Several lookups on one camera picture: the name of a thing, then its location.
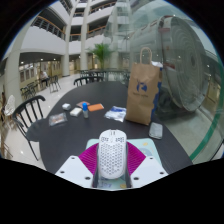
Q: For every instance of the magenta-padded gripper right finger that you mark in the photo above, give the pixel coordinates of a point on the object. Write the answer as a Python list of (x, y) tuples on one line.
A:
[(146, 169)]

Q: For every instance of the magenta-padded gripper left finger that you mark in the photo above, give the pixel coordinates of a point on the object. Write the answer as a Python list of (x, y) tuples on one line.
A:
[(77, 170)]

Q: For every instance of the white perforated computer mouse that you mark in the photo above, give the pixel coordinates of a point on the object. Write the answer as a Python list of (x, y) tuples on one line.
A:
[(112, 154)]

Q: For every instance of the light green mouse pad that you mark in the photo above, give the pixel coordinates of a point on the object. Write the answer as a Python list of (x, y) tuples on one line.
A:
[(150, 147)]

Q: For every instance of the clear wrapped snack packet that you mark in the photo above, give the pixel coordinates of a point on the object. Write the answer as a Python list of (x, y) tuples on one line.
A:
[(57, 119)]

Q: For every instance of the white rectangular block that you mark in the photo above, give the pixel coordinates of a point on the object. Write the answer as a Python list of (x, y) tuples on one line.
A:
[(75, 112)]

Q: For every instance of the small blue-capped bottle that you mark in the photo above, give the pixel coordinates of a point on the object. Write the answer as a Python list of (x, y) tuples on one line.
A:
[(85, 110)]

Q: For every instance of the clear plastic packet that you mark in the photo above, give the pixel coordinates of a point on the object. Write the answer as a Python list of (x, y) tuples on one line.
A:
[(115, 113)]

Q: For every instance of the small white box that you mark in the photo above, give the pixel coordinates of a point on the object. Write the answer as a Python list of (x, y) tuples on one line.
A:
[(66, 106)]

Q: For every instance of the orange flat card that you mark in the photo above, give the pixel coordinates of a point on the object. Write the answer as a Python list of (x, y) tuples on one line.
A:
[(95, 107)]

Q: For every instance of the brown flat card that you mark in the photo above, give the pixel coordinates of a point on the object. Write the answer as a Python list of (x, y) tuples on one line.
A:
[(82, 104)]

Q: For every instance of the black wooden chair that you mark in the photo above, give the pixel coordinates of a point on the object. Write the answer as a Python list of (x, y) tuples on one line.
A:
[(28, 117), (88, 80)]

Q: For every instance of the brown paper bag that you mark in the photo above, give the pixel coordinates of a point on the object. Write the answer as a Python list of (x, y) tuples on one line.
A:
[(143, 95)]

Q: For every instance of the group of black chairs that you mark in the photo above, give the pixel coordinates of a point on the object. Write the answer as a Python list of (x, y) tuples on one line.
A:
[(40, 86)]

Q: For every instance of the person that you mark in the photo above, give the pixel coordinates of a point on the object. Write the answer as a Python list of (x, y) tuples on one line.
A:
[(44, 77)]

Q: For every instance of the green palm plant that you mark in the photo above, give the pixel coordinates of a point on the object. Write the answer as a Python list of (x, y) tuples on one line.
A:
[(101, 53)]

